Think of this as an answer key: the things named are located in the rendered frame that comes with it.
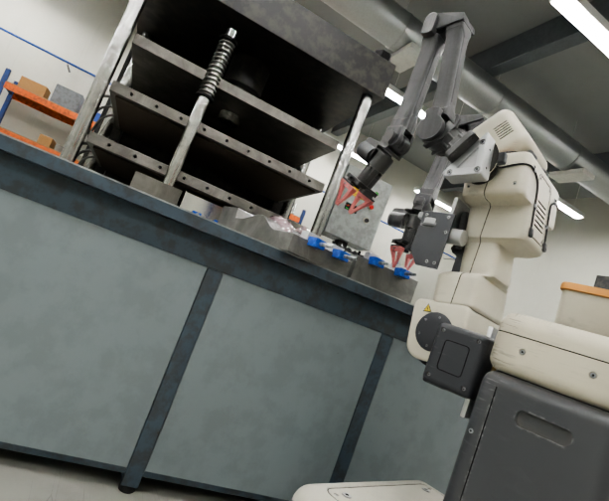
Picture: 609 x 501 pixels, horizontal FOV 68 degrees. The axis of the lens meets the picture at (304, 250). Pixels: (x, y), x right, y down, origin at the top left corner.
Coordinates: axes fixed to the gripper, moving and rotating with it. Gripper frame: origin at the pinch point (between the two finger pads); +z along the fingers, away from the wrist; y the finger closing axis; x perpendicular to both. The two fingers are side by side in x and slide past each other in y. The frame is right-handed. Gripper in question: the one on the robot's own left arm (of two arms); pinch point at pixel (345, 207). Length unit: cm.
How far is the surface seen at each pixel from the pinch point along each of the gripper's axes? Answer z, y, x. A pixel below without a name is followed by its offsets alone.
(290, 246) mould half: 17.7, 12.0, 4.8
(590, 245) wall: -151, -765, -230
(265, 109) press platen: -4, -20, -106
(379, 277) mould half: 12.8, -26.9, 7.9
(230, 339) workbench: 51, 12, 10
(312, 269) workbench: 20.8, 0.5, 6.9
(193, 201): 49, -3, -83
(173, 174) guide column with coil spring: 43, 10, -88
